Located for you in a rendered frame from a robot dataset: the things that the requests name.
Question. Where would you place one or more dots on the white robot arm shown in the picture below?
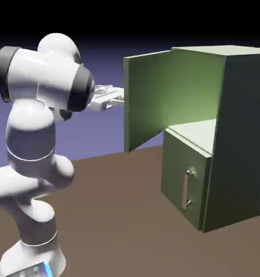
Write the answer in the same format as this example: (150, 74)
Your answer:
(34, 90)

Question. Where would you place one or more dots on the green cabinet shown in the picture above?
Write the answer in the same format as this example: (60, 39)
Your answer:
(240, 129)

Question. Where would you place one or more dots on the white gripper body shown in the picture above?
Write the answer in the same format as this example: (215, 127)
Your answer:
(103, 96)

